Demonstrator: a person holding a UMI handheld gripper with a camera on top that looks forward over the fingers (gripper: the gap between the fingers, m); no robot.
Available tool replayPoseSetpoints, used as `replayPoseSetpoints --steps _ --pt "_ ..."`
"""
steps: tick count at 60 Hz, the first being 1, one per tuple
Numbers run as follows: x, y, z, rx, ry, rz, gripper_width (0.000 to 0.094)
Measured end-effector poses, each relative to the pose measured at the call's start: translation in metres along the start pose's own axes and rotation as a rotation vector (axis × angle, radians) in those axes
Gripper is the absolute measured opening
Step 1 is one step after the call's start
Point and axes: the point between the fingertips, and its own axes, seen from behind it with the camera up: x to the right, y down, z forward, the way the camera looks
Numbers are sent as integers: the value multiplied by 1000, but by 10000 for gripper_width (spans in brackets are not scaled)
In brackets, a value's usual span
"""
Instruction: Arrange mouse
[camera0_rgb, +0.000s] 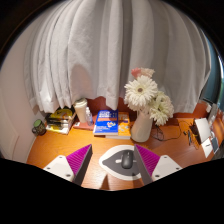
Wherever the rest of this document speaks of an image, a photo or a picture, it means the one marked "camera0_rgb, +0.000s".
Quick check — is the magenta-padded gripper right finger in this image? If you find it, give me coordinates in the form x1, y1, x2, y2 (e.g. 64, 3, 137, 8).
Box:
133, 143, 183, 186

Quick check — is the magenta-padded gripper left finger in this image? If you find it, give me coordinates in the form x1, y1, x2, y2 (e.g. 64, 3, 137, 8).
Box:
43, 143, 94, 186

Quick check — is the dark grey computer mouse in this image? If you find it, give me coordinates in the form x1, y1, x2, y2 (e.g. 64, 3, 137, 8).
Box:
120, 149, 135, 170

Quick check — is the round white grey mouse pad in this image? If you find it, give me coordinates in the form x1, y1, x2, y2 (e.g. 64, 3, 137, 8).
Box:
98, 144, 143, 182

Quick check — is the thick black book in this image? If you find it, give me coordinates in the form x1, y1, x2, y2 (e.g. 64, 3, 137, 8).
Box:
45, 119, 73, 129

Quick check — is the dark mug green inside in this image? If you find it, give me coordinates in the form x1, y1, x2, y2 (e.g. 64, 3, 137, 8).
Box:
31, 118, 48, 137

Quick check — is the white ceramic vase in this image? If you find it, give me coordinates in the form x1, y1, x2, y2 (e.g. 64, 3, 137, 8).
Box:
130, 110, 154, 143

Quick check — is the red flat book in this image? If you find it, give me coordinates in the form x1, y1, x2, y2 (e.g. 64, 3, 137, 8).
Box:
73, 120, 96, 132

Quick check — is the thin black book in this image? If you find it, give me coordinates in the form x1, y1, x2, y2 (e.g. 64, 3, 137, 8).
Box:
44, 114, 74, 125

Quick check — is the yellow covered book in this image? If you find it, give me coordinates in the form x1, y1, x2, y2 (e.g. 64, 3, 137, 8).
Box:
49, 108, 75, 121

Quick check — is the cream tumbler with lid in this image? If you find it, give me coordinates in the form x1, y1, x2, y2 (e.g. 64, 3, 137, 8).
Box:
73, 97, 89, 124

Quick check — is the orange covered book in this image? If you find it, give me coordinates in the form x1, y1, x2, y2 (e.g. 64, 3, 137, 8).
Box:
105, 111, 132, 140

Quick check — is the blue covered book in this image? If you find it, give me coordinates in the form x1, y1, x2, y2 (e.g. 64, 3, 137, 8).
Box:
92, 109, 119, 136

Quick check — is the white and pink flower bunch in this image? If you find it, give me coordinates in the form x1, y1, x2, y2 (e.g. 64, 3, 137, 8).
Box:
123, 67, 175, 127

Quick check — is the white pleated curtain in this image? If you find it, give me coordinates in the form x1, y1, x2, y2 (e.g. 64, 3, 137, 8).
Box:
23, 0, 213, 114

